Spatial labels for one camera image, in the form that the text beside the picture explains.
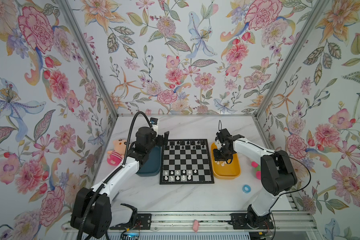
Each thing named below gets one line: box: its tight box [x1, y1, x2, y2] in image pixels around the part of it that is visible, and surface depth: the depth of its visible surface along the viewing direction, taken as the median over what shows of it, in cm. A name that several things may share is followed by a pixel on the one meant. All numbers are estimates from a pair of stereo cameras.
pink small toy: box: [192, 220, 200, 233], surface depth 73 cm
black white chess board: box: [159, 138, 215, 185], surface depth 95 cm
